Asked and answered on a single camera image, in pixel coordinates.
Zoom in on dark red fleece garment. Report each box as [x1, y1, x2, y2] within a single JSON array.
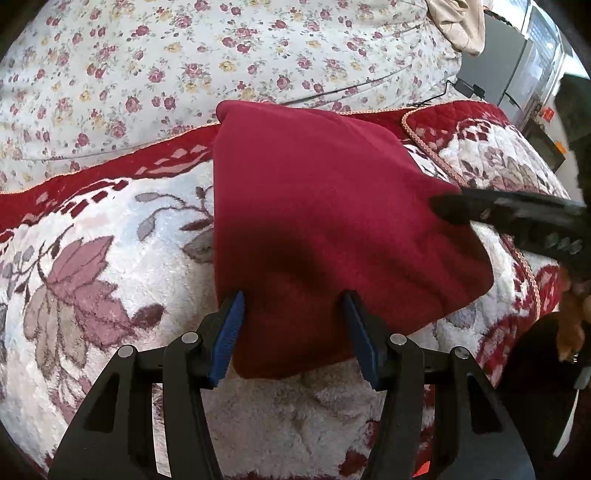
[[213, 101, 494, 379]]

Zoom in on person's right hand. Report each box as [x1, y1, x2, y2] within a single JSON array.
[[556, 266, 590, 361]]

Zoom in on grey cabinet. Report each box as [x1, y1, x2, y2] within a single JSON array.
[[458, 5, 564, 128]]

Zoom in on red and white floral blanket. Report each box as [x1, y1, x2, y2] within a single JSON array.
[[1, 100, 566, 479]]

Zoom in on beige cloth on bed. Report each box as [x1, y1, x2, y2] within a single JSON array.
[[426, 0, 486, 56]]

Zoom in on white floral bed sheet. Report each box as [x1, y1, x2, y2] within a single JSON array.
[[1, 1, 462, 192]]

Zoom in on black charger cable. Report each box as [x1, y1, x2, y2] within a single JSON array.
[[276, 78, 487, 110]]

